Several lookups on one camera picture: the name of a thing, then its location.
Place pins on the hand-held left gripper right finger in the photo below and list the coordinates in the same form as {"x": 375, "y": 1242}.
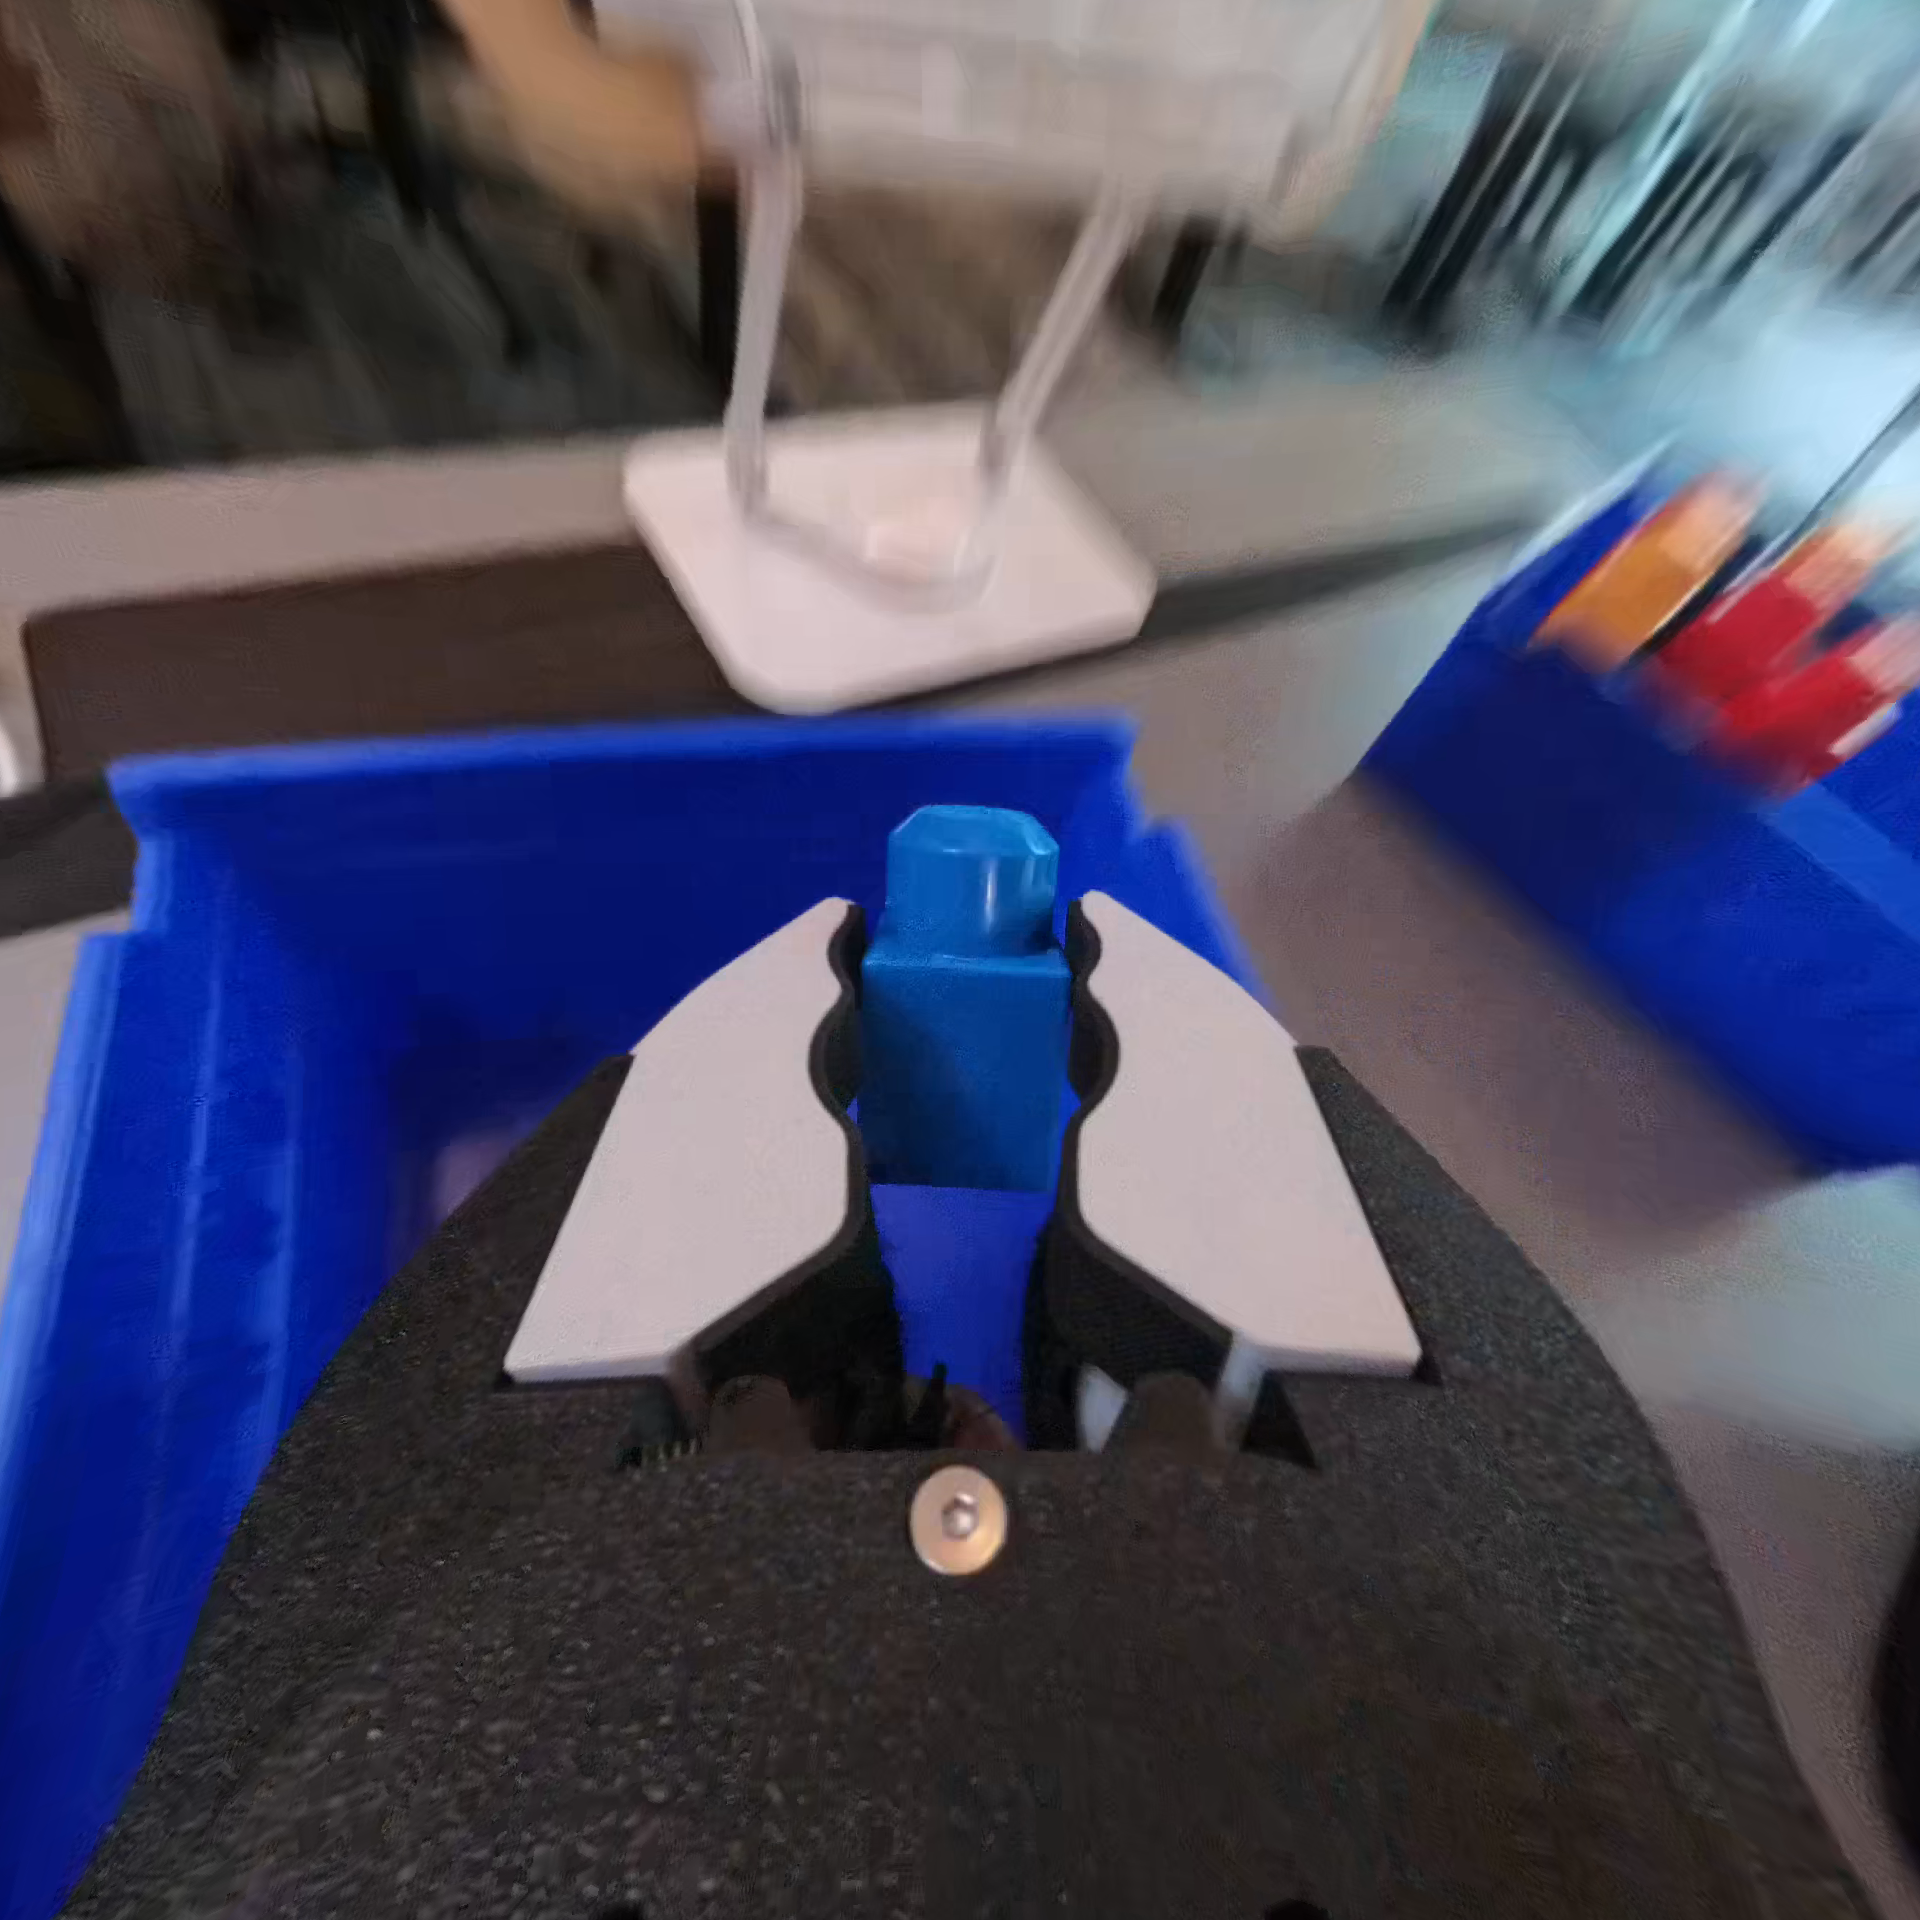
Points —
{"x": 1215, "y": 1185}

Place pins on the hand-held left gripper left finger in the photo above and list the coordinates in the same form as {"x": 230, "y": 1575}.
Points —
{"x": 706, "y": 1185}

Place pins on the blue mega block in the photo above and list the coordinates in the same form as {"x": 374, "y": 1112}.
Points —
{"x": 962, "y": 1049}

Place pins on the blue plastic bin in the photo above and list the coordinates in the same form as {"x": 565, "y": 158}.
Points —
{"x": 375, "y": 900}
{"x": 1652, "y": 931}

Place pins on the orange mega block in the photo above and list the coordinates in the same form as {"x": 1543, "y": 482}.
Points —
{"x": 1642, "y": 569}

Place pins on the red mega block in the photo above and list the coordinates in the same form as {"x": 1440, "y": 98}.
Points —
{"x": 1823, "y": 705}
{"x": 1756, "y": 638}

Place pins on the clear stand with white base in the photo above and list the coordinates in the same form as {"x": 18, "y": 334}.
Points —
{"x": 902, "y": 616}

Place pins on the dark brown desk mat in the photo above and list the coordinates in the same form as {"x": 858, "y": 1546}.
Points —
{"x": 375, "y": 662}

